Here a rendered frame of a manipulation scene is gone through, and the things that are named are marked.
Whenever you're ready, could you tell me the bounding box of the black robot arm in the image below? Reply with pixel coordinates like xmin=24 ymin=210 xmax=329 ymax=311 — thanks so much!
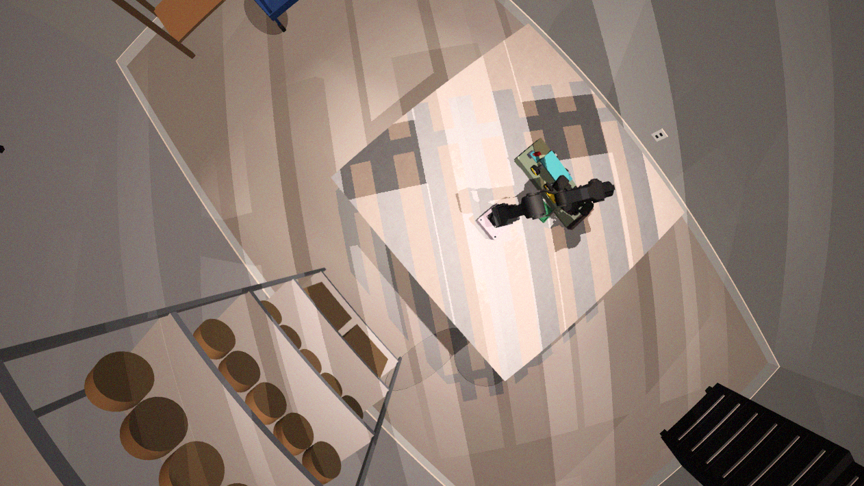
xmin=487 ymin=179 xmax=615 ymax=228

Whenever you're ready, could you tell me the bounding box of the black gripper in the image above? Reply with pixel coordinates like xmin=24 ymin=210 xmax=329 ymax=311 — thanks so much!
xmin=552 ymin=175 xmax=594 ymax=216

